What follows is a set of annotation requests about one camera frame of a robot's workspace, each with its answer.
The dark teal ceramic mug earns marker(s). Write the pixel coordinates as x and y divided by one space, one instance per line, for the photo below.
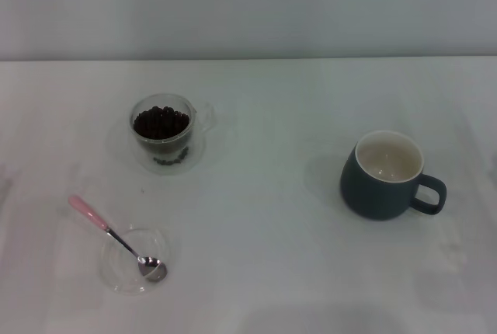
369 198

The pile of dark coffee beans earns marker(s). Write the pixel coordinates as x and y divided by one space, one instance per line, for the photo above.
161 124

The clear double-walled glass cup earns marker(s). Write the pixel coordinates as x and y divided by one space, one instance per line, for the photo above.
196 110

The clear glass saucer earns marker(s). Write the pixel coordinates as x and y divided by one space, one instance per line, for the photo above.
194 157

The small clear glass dish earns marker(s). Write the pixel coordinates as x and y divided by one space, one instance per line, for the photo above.
116 272

